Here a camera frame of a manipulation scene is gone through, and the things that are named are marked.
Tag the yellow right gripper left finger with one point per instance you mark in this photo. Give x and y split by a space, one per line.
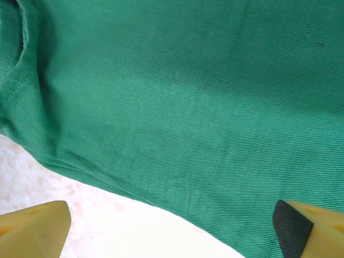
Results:
32 231

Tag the green long pants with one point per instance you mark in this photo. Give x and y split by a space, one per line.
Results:
172 94

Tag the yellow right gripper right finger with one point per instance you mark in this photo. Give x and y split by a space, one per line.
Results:
311 231

